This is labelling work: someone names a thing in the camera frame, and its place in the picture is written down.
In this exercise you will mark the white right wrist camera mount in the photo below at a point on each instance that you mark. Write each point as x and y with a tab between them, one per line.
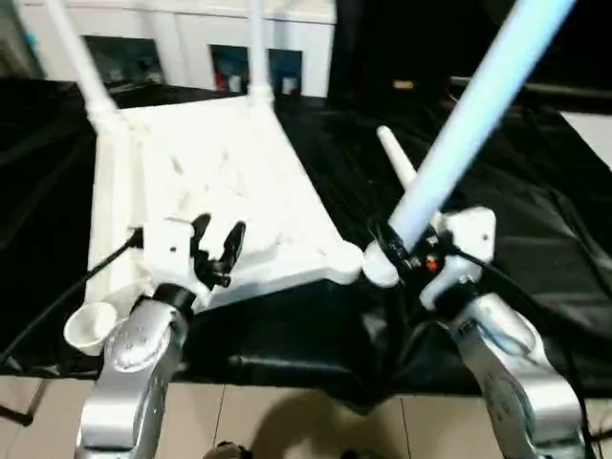
473	234

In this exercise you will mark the small white cup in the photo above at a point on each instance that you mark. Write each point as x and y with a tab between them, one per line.
289	86
234	84

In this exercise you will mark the red bottle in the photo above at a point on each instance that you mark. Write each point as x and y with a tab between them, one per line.
220	79

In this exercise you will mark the white plastic table top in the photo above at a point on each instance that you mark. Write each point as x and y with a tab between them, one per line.
191	191

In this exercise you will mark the grey window curtain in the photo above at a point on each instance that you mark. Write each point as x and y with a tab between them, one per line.
9	38

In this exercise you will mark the dark robot left foot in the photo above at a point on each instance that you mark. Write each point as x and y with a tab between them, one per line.
229	451

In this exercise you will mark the black work mat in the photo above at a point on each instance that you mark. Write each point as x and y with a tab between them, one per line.
526	215

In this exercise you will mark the white flat board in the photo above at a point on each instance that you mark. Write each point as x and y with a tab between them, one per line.
593	138

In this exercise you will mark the white display cabinet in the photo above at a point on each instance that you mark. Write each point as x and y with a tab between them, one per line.
191	28

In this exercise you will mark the white plastic table leg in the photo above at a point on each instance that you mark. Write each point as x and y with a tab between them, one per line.
478	119
81	57
260	48
397	158

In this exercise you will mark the black metal table frame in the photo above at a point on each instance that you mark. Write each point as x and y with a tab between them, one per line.
19	413

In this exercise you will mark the black cabinet with gold label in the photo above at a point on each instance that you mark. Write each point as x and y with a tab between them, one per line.
406	38

